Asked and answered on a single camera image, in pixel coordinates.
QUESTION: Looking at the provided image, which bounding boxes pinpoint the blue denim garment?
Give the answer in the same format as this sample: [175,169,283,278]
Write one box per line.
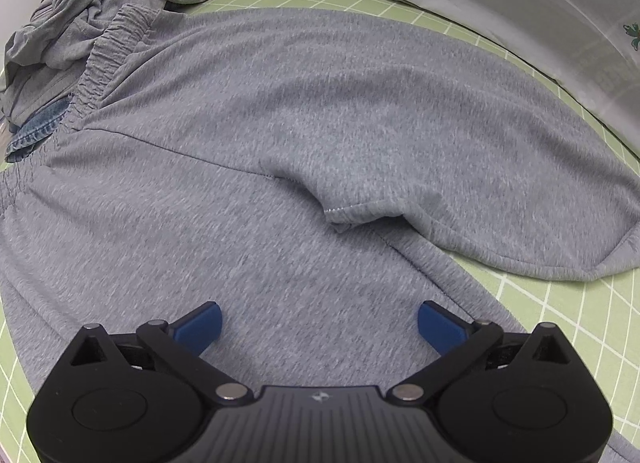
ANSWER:
[6,102,69,162]

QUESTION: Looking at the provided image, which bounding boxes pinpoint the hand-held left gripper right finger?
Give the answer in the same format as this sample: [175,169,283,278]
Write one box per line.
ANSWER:
[392,301,574,402]

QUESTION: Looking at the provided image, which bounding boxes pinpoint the pile of grey clothes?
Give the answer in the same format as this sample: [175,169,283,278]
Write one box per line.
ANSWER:
[0,0,237,126]

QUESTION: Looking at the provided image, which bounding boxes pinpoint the grey sweat shorts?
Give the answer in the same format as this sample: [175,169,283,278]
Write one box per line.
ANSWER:
[0,4,640,463]

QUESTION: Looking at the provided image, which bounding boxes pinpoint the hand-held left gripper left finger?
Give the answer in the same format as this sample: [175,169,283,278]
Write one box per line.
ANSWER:
[66,301,249,401]

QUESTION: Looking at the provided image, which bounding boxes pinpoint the green grid cutting mat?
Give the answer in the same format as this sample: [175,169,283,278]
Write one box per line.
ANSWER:
[0,0,640,463]

